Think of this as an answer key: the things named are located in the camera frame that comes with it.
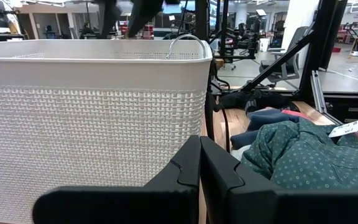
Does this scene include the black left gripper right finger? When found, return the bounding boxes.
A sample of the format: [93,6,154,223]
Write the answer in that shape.
[200,136,358,224]

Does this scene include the person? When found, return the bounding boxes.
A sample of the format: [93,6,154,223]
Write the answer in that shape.
[79,22,95,40]

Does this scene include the white perforated laundry basket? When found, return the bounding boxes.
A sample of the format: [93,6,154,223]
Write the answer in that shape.
[0,39,214,224]

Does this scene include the green floral patterned shirt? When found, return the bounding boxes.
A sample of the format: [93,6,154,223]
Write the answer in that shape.
[240,117,358,191]

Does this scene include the white paper tag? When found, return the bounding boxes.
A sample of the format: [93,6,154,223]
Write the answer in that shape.
[328,119,358,139]

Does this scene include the blue knit cloth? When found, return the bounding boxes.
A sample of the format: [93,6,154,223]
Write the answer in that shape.
[230,107,301,151]

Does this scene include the grey office chair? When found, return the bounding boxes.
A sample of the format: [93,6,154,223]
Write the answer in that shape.
[259,26,310,84]

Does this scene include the black background rig stand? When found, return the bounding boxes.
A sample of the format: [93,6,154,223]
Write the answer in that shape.
[194,0,257,63]

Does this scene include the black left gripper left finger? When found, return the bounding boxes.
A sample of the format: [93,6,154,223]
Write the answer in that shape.
[32,135,202,224]

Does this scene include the white garment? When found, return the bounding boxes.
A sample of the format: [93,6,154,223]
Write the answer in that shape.
[231,144,252,161]

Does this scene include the black velvet clothes hanger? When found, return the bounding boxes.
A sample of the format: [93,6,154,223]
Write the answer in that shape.
[165,34,231,154]

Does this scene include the black metal rig frame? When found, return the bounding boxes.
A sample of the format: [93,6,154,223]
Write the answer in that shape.
[240,0,358,133]

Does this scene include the black underwear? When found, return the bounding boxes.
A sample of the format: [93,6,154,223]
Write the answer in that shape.
[218,90,292,114]

